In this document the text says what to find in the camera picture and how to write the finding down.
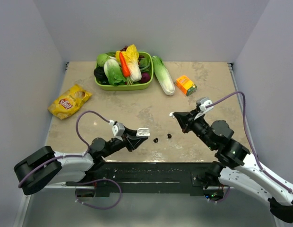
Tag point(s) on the napa cabbage on table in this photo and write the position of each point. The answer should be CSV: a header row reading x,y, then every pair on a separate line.
x,y
163,76

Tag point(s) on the green white bok choy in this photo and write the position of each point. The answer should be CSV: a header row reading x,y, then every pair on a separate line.
x,y
113,73

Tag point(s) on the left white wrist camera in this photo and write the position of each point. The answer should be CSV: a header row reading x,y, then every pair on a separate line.
x,y
117,128

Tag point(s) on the purple onion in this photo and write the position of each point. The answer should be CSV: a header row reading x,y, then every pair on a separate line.
x,y
145,77

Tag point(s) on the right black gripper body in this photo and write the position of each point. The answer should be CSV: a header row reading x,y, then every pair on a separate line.
x,y
198,126

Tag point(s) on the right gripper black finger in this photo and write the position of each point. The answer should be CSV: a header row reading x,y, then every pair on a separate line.
x,y
186,127
184,117

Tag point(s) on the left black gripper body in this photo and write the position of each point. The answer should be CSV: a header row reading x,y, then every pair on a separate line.
x,y
125,142

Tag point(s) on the yellow Lays chips bag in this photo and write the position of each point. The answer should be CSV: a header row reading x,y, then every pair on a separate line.
x,y
69,102

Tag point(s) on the yellow white cabbage in tray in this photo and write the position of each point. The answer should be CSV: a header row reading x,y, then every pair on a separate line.
x,y
131,56

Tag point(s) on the dark red grapes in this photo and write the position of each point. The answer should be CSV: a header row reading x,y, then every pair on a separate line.
x,y
124,48

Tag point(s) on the black round vegetable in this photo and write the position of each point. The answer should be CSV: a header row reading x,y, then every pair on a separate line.
x,y
100,74

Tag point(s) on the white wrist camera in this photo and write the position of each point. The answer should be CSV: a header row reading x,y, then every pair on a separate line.
x,y
117,128
203,105

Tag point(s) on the green plastic vegetable tray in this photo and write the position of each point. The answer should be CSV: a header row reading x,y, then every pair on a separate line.
x,y
136,85

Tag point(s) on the white earbud charging case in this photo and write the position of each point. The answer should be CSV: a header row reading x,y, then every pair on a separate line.
x,y
143,132

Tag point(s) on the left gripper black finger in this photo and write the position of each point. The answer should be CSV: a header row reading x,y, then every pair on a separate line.
x,y
137,141
129,132

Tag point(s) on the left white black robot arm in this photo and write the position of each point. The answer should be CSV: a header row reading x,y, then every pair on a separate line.
x,y
46,166

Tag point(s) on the orange toy carrot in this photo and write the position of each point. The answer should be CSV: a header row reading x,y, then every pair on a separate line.
x,y
124,67

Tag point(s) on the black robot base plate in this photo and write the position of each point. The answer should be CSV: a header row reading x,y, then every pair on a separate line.
x,y
192,178

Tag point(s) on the green round vegetable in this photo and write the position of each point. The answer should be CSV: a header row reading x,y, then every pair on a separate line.
x,y
102,59

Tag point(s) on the orange juice carton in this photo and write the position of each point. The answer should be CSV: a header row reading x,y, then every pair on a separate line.
x,y
186,85

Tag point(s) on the dark green leafy vegetable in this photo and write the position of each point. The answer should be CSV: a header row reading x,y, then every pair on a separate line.
x,y
144,64

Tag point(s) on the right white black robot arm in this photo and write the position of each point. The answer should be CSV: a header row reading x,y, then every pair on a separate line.
x,y
236,166

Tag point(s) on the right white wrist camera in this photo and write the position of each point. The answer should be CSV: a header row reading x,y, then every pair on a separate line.
x,y
203,105

